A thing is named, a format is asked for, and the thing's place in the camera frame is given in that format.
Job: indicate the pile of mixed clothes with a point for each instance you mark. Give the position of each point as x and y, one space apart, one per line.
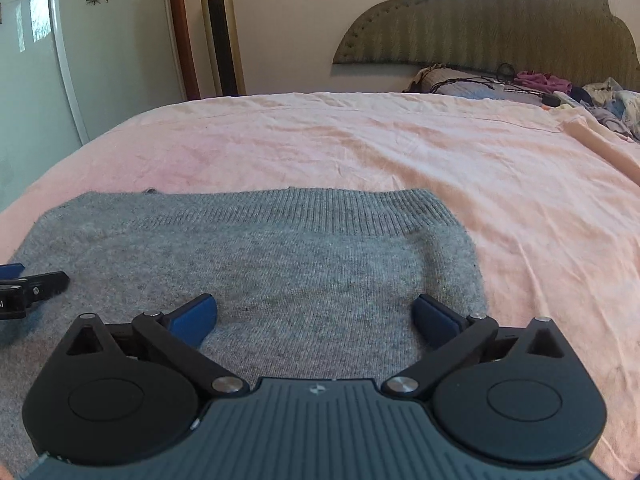
613 106

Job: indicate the magenta cloth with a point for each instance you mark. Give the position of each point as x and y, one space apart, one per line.
541 82

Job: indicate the brown wooden door frame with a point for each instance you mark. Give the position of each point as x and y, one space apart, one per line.
184 50

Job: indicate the grey and navy knit sweater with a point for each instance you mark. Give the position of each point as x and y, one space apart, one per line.
309 283

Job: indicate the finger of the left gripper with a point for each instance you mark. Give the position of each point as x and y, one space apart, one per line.
19 294

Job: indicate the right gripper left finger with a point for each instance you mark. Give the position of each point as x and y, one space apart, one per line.
118 393

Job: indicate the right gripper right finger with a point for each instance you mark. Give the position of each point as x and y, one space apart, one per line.
512 395

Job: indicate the olive upholstered headboard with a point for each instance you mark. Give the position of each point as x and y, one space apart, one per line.
581 41

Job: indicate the pink bed sheet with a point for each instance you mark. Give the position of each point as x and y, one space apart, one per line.
550 198

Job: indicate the gold tower air conditioner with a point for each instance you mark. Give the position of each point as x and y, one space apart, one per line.
223 47

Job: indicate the glass sliding wardrobe door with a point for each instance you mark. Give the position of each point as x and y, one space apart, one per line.
73 69

